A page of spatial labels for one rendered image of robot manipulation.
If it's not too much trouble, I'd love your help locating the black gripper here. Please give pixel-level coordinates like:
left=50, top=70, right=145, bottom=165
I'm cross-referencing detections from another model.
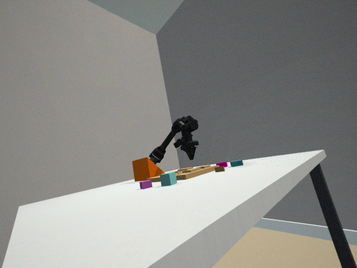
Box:
left=180, top=133, right=199, bottom=160

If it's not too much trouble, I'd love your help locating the magenta square block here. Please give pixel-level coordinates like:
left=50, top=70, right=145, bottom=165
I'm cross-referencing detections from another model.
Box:
left=216, top=162, right=228, bottom=167

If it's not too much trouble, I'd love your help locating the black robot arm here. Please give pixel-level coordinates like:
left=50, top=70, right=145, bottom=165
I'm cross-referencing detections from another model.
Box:
left=149, top=116, right=198, bottom=164

